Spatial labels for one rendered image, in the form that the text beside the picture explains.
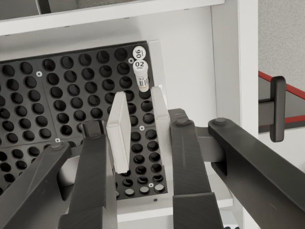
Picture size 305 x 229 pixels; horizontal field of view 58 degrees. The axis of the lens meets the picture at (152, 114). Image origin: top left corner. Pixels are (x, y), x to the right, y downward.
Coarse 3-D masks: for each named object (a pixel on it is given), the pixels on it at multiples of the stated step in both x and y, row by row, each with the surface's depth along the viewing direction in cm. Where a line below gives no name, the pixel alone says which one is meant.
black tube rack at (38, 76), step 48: (96, 48) 30; (0, 96) 31; (48, 96) 28; (96, 96) 32; (144, 96) 32; (0, 144) 30; (48, 144) 33; (144, 144) 31; (0, 192) 32; (144, 192) 33
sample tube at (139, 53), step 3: (135, 48) 26; (138, 48) 26; (141, 48) 26; (135, 51) 26; (138, 51) 26; (141, 51) 26; (144, 51) 26; (135, 54) 26; (138, 54) 26; (141, 54) 26; (144, 54) 26; (135, 57) 26; (138, 57) 26; (141, 57) 26
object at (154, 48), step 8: (152, 40) 32; (152, 48) 32; (160, 48) 32; (152, 56) 33; (160, 56) 33; (152, 64) 33; (160, 64) 33; (152, 72) 33; (160, 72) 33; (160, 80) 34; (160, 88) 34
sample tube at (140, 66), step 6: (138, 60) 24; (138, 66) 24; (144, 66) 24; (138, 72) 24; (144, 72) 24; (138, 78) 25; (144, 78) 25; (138, 84) 27; (144, 84) 26; (144, 90) 28
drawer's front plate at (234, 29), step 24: (240, 0) 23; (216, 24) 31; (240, 24) 24; (216, 48) 32; (240, 48) 25; (216, 72) 34; (240, 72) 26; (216, 96) 36; (240, 96) 26; (240, 120) 27; (240, 216) 33
